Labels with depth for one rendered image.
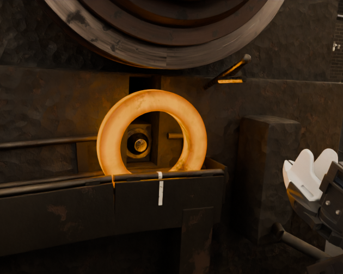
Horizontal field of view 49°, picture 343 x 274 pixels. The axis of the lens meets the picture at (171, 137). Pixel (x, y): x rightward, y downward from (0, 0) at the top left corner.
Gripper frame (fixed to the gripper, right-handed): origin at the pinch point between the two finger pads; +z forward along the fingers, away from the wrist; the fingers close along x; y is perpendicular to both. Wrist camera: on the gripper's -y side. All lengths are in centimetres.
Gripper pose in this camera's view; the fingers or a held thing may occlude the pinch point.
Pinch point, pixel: (291, 171)
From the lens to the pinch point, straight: 53.8
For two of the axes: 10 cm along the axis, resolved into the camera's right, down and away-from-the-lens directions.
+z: -3.2, -4.7, 8.2
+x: -9.3, 0.0, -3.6
